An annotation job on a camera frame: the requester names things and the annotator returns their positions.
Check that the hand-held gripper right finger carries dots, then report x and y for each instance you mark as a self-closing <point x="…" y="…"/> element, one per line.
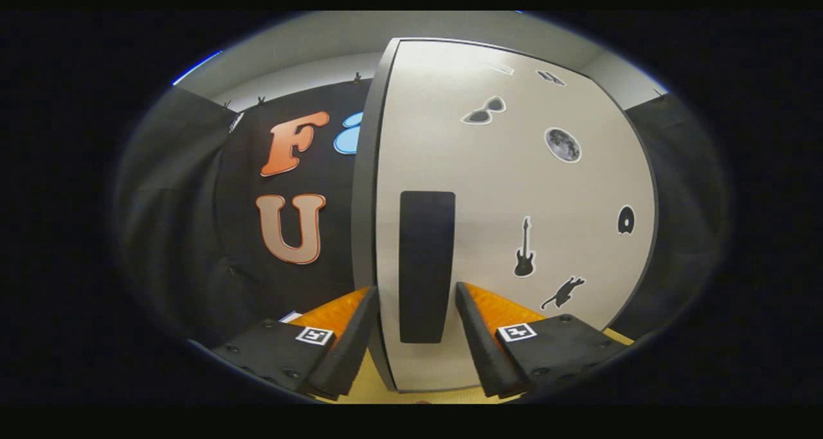
<point x="488" y="355"/>

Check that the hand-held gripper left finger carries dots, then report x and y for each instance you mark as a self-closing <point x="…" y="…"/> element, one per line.
<point x="350" y="355"/>

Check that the grey cabinet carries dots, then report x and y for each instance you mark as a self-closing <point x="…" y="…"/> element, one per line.
<point x="364" y="188"/>

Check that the black backdrop cloth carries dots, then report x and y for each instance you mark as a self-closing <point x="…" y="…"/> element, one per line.
<point x="193" y="220"/>

